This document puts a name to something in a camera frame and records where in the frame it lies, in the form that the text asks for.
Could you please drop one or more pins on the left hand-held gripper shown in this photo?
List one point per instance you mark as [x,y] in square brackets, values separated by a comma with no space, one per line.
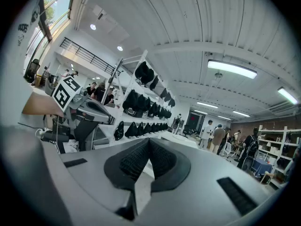
[64,94]

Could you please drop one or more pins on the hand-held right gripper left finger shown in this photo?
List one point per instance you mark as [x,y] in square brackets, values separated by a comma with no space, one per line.
[94,173]

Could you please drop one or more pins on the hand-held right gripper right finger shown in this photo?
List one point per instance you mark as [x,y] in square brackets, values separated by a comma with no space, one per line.
[200,173]

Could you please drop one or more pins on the person's left forearm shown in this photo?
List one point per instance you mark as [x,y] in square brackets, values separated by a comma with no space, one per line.
[40,105]

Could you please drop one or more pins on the dark doorway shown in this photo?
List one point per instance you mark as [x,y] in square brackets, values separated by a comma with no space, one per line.
[195,121]

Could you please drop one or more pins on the white metal shelf rack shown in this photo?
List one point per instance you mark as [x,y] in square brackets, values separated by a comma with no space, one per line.
[131,88]

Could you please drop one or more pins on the group of black bags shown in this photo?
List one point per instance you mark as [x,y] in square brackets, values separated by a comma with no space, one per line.
[141,107]

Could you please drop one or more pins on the black mezzanine railing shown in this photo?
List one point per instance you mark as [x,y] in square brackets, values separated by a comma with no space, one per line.
[89,55]

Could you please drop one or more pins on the blue cloth covered table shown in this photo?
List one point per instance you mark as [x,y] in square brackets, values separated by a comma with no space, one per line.
[262,167]

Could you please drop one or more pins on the round ceiling spotlight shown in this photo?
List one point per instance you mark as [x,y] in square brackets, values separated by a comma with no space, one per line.
[120,48]
[92,27]

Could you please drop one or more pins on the long ceiling tube light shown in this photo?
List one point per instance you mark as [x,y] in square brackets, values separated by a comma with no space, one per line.
[287,95]
[207,105]
[241,113]
[231,69]

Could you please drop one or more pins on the white storage shelf unit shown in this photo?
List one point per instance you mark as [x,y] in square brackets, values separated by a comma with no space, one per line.
[282,149]

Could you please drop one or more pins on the person's white printed shirt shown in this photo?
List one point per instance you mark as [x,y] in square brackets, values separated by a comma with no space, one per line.
[16,55]

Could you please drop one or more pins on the large framed window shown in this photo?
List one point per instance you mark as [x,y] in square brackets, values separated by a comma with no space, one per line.
[56,10]

